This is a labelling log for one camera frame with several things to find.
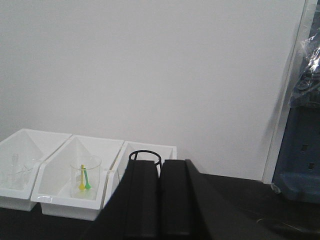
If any glass beaker in middle bin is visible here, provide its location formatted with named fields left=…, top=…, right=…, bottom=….
left=70, top=155, right=102, bottom=201

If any right white storage bin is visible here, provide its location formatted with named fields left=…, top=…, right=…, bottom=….
left=101, top=141, right=177, bottom=209

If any green plastic spatula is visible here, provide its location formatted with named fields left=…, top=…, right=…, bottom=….
left=83, top=168, right=91, bottom=190

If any left white storage bin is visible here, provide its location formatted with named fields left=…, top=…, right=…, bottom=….
left=0, top=128, right=72, bottom=212

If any grey pegboard drying rack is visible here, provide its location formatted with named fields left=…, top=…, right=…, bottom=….
left=271, top=6, right=320, bottom=204

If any black wire tripod stand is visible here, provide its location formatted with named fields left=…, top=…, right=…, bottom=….
left=128, top=149, right=162, bottom=176

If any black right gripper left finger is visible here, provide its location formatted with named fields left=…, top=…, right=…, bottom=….
left=81, top=160, right=159, bottom=240

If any glassware in left bin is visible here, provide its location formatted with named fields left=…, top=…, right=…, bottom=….
left=0, top=153, right=38, bottom=190

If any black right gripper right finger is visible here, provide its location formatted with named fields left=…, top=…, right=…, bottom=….
left=159, top=158, right=273, bottom=240

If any white storage bin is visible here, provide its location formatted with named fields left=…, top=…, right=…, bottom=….
left=0, top=128, right=72, bottom=212
left=31, top=135, right=124, bottom=221
left=101, top=141, right=177, bottom=209

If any middle white storage bin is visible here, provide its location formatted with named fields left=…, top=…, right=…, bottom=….
left=31, top=135, right=124, bottom=221

